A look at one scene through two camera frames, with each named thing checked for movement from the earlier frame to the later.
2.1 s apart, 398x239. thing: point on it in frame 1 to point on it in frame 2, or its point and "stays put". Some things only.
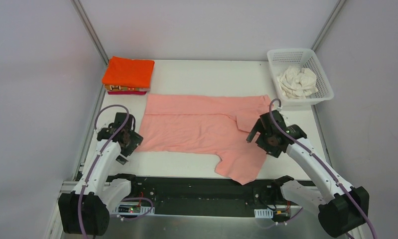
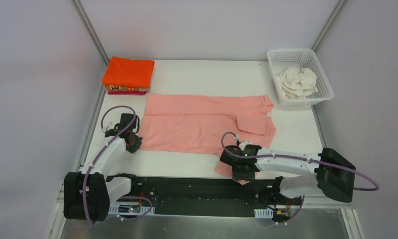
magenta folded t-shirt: [127, 92] stays put
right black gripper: [257, 131] to [239, 172]
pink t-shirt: [218, 123] stays put
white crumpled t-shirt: [297, 83] stays put
